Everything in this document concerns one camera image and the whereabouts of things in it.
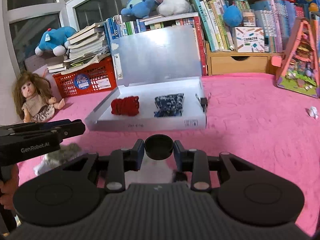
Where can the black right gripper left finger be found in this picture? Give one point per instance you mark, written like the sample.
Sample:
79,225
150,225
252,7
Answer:
75,189

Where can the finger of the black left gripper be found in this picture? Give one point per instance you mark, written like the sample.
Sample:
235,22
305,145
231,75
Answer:
66,128

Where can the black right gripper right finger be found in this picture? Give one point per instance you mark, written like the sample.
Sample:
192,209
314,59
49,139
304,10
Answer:
244,191

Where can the black round lid front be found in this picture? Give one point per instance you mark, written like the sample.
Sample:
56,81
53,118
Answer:
159,147

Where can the person left hand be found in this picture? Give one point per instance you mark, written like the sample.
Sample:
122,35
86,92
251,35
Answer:
9,188

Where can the green checked cloth garment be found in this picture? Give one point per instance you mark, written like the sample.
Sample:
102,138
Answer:
57,158

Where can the brown haired doll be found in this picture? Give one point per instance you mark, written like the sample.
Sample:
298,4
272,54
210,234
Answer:
33,98

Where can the red plastic crate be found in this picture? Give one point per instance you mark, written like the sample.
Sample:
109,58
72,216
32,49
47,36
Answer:
95,78

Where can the red knitted item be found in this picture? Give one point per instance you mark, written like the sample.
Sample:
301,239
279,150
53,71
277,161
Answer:
128,106

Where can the stack of books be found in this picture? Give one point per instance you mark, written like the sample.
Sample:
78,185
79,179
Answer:
87,46

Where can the blue plush toy left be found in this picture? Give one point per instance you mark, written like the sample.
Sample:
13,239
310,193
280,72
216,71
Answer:
55,40

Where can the blue plush toy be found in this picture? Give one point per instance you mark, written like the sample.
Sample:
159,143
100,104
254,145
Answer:
138,8
55,40

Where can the black binder clips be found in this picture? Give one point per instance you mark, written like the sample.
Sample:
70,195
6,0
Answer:
204,102

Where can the small white paper scrap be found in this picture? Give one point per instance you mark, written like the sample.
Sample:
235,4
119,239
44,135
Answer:
313,112

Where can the dark blue patterned cloth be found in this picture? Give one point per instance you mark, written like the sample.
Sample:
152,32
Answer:
169,105

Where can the white open storage box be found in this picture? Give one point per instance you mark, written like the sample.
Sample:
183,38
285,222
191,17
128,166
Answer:
151,64

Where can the wooden drawer box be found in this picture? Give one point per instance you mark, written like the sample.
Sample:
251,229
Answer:
228,62

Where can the pink triangular toy house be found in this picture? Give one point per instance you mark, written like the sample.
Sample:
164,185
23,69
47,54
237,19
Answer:
298,68

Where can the blue plush toy middle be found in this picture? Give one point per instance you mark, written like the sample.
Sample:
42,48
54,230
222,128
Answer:
138,8

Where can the white patterned small box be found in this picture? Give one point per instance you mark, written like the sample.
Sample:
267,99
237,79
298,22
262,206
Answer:
248,39

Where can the row of books right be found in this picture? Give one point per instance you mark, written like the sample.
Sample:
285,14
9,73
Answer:
276,17

